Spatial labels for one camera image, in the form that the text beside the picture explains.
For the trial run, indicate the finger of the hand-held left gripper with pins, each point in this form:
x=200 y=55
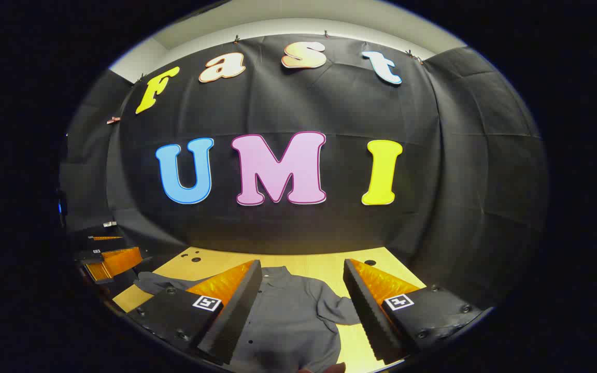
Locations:
x=107 y=238
x=117 y=261

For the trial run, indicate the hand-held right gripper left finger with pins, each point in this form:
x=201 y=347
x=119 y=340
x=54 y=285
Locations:
x=236 y=311

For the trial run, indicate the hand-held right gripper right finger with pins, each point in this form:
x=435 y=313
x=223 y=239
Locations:
x=368 y=316

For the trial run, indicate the grey button-up shirt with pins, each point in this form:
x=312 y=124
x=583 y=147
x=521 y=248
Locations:
x=293 y=311

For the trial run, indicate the black backdrop cloth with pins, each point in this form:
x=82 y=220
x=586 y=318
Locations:
x=329 y=103

